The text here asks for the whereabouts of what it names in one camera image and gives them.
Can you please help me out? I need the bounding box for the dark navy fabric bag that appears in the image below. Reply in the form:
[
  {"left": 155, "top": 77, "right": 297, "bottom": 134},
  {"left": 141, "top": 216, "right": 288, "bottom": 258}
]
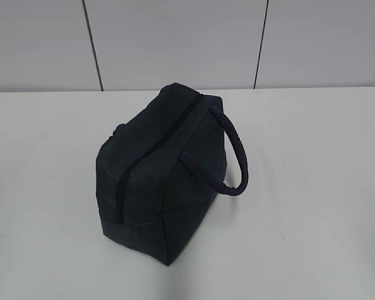
[{"left": 96, "top": 82, "right": 249, "bottom": 266}]

